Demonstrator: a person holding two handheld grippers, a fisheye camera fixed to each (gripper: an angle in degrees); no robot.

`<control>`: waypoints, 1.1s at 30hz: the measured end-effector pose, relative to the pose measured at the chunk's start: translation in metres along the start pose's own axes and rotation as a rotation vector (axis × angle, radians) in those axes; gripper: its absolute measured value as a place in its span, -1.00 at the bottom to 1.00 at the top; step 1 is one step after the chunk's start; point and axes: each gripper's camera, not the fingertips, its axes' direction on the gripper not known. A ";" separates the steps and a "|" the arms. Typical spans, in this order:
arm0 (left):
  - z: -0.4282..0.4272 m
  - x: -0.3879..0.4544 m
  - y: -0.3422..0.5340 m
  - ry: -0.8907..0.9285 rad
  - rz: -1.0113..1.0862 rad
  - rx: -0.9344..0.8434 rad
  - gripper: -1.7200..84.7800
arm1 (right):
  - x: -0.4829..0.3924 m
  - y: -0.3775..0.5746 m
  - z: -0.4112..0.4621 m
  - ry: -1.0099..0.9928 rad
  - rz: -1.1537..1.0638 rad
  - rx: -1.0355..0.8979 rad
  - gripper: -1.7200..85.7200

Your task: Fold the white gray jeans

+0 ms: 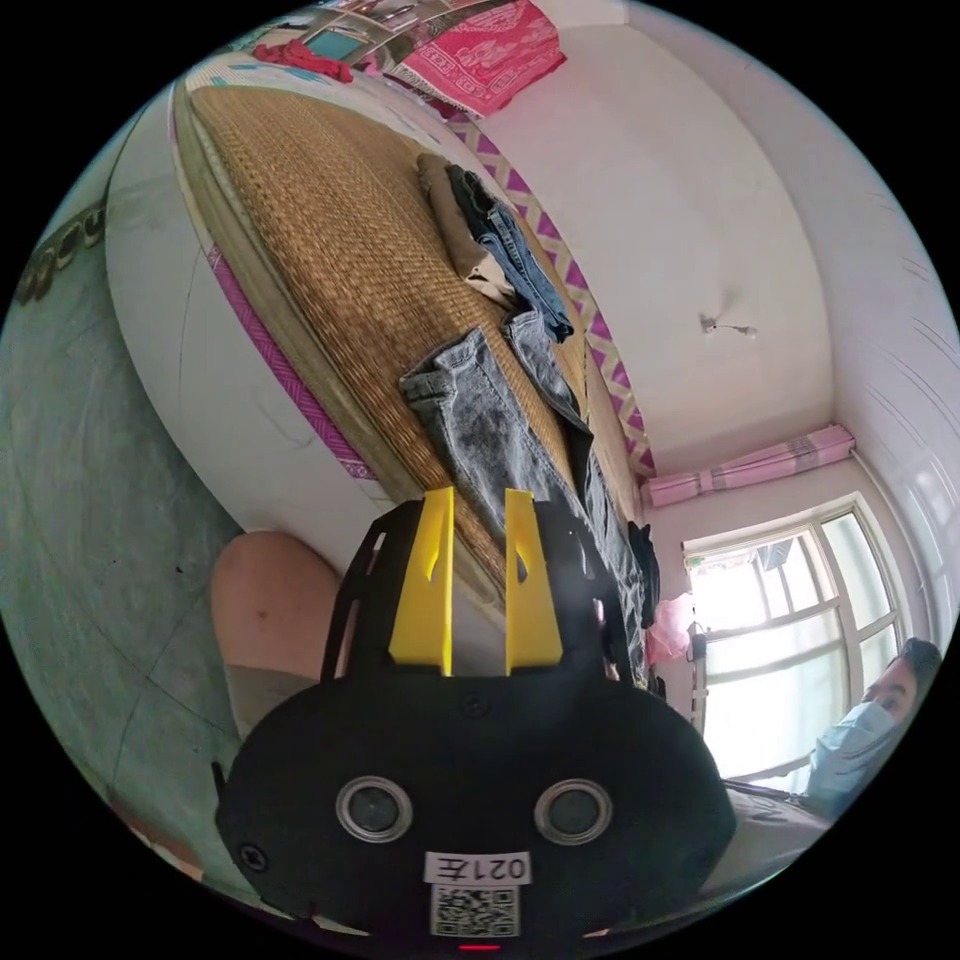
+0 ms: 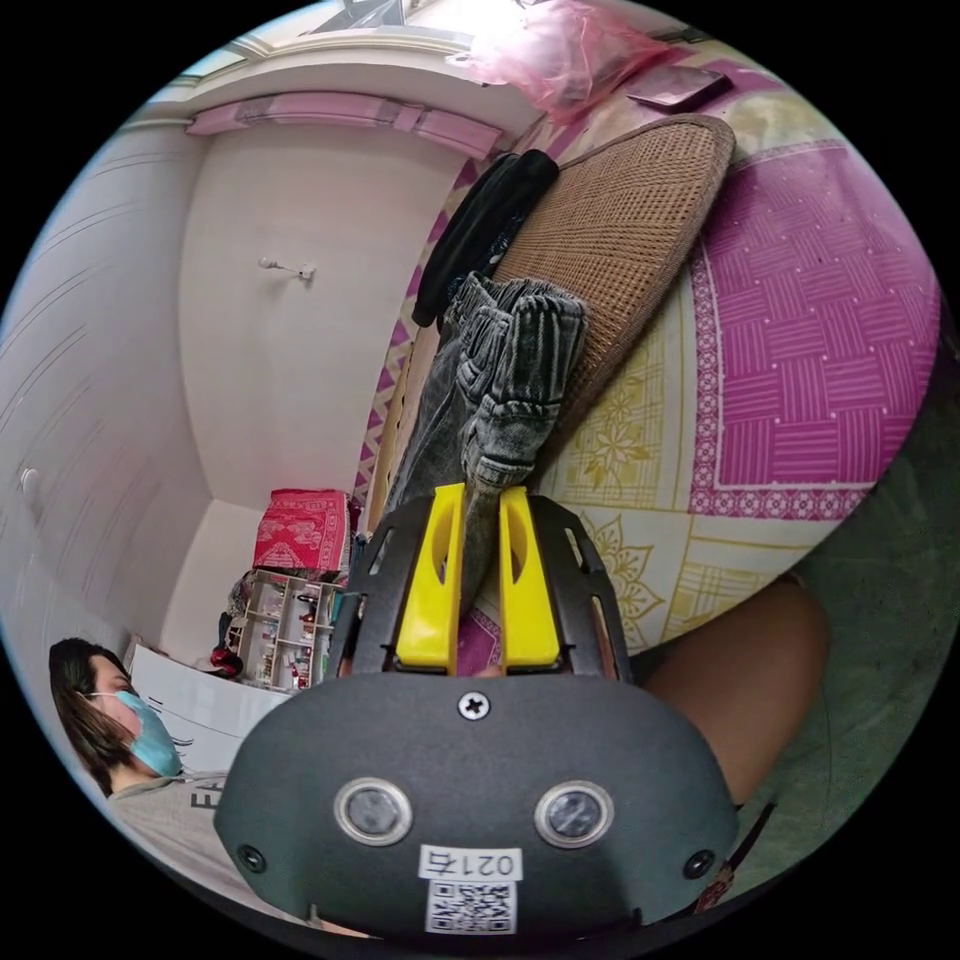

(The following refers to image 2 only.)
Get white shelf with small items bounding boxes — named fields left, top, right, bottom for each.
left=227, top=567, right=340, bottom=693

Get white gray jeans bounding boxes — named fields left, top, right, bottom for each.
left=385, top=271, right=591, bottom=625

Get black garment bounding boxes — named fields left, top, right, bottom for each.
left=410, top=148, right=561, bottom=329

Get brown woven pillow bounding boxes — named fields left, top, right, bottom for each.
left=491, top=113, right=738, bottom=453

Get person's body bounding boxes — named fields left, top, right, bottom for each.
left=47, top=575, right=831, bottom=928

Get pink plastic bag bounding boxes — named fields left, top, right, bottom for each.
left=446, top=0, right=674, bottom=126

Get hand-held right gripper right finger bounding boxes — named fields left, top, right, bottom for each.
left=498, top=485, right=563, bottom=672

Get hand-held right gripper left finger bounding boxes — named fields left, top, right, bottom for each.
left=395, top=483, right=467, bottom=672

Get bed with pink yellow mat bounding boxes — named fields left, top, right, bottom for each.
left=352, top=35, right=943, bottom=676

